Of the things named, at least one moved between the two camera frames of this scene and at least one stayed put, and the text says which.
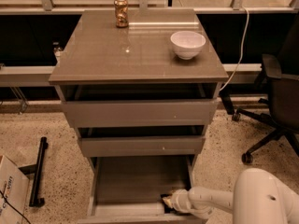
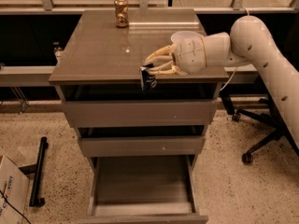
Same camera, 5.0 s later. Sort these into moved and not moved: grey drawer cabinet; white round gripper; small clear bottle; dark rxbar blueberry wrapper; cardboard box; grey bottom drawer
Moved: white round gripper; dark rxbar blueberry wrapper
Not moved: grey drawer cabinet; cardboard box; grey bottom drawer; small clear bottle
